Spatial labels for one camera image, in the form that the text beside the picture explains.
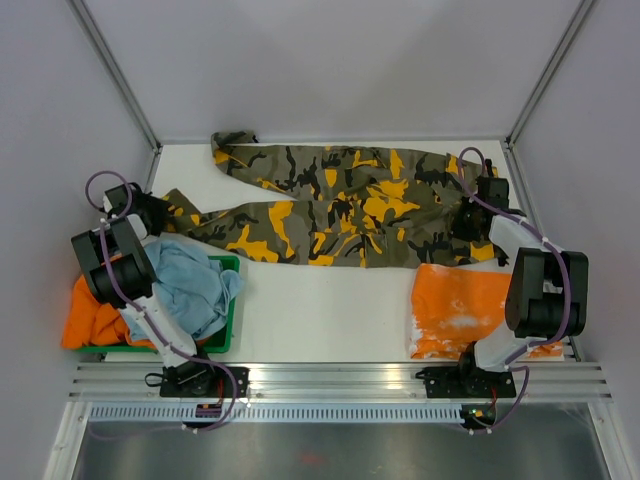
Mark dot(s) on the light blue garment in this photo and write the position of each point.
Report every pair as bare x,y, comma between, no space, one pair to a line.
196,290

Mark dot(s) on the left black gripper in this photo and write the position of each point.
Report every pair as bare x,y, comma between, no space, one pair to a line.
160,209

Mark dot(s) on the orange garment in bin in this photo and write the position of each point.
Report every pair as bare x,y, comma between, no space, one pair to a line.
92,324

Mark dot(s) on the white slotted cable duct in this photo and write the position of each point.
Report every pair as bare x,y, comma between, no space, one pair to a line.
278,413

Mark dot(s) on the folded orange trousers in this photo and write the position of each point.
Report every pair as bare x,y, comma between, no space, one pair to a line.
453,307

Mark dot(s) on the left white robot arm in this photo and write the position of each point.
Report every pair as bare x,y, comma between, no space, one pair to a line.
119,273

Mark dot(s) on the camouflage trousers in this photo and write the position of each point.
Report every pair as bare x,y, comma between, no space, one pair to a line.
341,206

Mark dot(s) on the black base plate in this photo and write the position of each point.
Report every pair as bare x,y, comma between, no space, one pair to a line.
451,382
191,381

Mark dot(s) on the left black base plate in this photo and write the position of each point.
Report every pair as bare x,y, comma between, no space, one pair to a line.
191,381

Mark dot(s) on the green plastic bin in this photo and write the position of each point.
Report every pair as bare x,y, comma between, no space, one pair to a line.
218,343

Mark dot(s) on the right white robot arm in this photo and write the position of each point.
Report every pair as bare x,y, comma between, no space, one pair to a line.
545,301

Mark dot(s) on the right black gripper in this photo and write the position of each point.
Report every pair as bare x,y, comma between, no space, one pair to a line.
458,229

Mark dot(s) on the aluminium rail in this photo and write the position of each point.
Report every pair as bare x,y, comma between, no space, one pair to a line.
580,382

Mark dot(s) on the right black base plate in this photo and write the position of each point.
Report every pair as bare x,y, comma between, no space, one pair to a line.
451,382

